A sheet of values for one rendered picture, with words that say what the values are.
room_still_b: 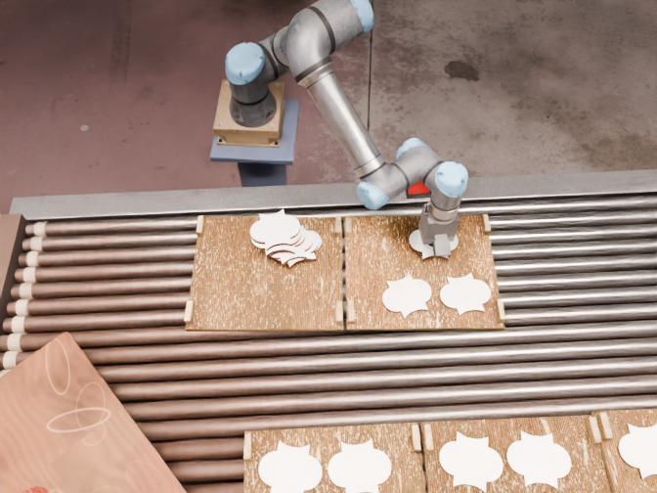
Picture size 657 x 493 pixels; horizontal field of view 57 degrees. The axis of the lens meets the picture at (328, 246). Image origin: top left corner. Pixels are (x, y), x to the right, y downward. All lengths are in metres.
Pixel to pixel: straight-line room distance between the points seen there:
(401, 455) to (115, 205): 1.07
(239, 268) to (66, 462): 0.62
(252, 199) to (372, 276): 0.44
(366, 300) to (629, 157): 2.11
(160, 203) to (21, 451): 0.77
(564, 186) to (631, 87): 1.88
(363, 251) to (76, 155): 2.00
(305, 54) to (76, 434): 0.98
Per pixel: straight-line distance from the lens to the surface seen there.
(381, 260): 1.66
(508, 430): 1.55
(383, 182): 1.43
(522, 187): 1.91
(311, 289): 1.62
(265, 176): 2.11
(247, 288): 1.63
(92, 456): 1.46
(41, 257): 1.86
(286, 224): 1.64
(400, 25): 3.80
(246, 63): 1.80
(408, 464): 1.48
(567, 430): 1.59
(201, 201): 1.83
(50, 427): 1.51
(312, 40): 1.42
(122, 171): 3.19
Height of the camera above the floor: 2.38
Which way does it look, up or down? 59 degrees down
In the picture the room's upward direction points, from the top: straight up
